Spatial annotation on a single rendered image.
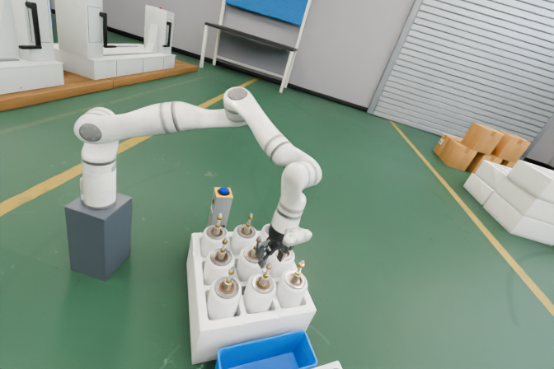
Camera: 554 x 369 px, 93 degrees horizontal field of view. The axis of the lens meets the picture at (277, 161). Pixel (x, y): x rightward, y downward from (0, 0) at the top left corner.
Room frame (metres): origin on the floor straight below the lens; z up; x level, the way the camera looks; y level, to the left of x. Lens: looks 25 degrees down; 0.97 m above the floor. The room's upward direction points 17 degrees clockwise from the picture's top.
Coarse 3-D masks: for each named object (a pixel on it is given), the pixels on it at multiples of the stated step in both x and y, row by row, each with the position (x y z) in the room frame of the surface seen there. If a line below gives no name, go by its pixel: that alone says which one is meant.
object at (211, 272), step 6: (210, 252) 0.66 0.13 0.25; (210, 264) 0.62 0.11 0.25; (228, 264) 0.64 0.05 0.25; (204, 270) 0.63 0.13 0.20; (210, 270) 0.61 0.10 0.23; (216, 270) 0.61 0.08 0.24; (222, 270) 0.61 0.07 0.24; (204, 276) 0.62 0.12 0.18; (210, 276) 0.61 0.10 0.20; (216, 276) 0.61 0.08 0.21; (222, 276) 0.62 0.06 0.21; (204, 282) 0.62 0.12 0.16; (210, 282) 0.61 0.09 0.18
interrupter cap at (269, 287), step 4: (256, 276) 0.62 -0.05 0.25; (260, 276) 0.63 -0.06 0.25; (268, 276) 0.64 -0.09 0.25; (252, 280) 0.60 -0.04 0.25; (256, 280) 0.61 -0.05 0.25; (260, 280) 0.61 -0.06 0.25; (268, 280) 0.62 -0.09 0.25; (272, 280) 0.62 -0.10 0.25; (252, 284) 0.59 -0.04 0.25; (256, 284) 0.59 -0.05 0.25; (268, 284) 0.61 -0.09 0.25; (272, 284) 0.61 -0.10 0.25; (256, 288) 0.58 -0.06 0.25; (260, 288) 0.58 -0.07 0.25; (264, 288) 0.59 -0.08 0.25; (268, 288) 0.59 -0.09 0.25; (272, 288) 0.59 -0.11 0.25; (260, 292) 0.57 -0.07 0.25; (264, 292) 0.57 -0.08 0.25; (268, 292) 0.57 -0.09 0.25
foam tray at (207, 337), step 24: (192, 240) 0.76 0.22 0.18; (192, 264) 0.68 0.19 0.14; (192, 288) 0.62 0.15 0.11; (192, 312) 0.56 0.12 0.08; (240, 312) 0.54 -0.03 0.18; (264, 312) 0.56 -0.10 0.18; (288, 312) 0.58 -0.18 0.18; (312, 312) 0.62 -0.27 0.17; (192, 336) 0.50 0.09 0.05; (216, 336) 0.47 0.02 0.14; (240, 336) 0.51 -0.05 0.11; (264, 336) 0.55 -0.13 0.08; (192, 360) 0.45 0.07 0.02
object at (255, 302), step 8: (248, 280) 0.61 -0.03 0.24; (248, 288) 0.58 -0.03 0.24; (248, 296) 0.57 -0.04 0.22; (256, 296) 0.56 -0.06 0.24; (264, 296) 0.56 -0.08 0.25; (272, 296) 0.58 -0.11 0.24; (248, 304) 0.56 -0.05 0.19; (256, 304) 0.56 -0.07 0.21; (264, 304) 0.56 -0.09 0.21; (248, 312) 0.56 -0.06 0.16; (256, 312) 0.56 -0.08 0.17
